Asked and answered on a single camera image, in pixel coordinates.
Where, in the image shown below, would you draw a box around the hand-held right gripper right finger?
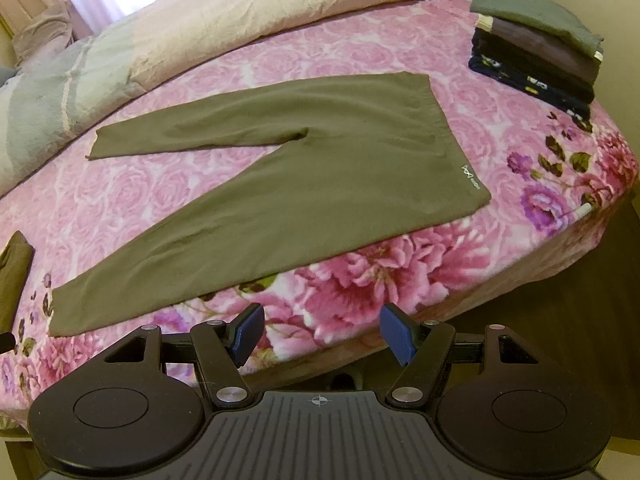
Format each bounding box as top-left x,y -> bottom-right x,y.
380,303 -> 543,408

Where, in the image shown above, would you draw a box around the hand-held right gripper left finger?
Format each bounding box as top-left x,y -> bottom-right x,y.
102,302 -> 266,408

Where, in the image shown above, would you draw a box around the olive green garment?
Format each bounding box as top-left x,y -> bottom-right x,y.
0,231 -> 35,333

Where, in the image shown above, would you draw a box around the olive green pants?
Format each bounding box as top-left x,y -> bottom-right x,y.
49,72 -> 492,337

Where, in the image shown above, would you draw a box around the navy printed folded garment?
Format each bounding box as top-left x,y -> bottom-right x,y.
467,55 -> 593,121

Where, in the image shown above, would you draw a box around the pink floral blanket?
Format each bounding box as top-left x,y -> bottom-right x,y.
0,0 -> 640,426

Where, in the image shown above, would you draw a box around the pale pink pillow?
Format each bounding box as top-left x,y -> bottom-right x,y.
10,0 -> 76,61

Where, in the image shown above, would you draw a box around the grey and cream rolled duvet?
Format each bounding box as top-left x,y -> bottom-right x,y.
0,0 -> 481,198

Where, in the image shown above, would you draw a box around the brown folded garment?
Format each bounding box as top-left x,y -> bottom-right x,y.
475,15 -> 601,86

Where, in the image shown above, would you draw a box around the pink drape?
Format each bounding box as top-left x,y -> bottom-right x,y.
0,0 -> 66,41

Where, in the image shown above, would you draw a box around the grey-green folded garment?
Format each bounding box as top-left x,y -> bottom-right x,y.
470,0 -> 606,58

